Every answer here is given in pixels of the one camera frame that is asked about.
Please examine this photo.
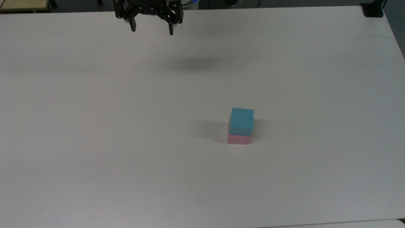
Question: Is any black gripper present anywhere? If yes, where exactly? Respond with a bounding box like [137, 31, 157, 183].
[113, 0, 184, 35]

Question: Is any blue cube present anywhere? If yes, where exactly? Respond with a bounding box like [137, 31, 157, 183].
[228, 107, 255, 136]

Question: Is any pink cube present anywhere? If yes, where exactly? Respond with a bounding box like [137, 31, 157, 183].
[227, 120, 252, 145]

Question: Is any wooden table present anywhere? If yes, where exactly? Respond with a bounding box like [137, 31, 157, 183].
[0, 0, 53, 13]

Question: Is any black camera stand clamp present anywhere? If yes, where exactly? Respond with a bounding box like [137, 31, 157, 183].
[360, 2, 385, 18]

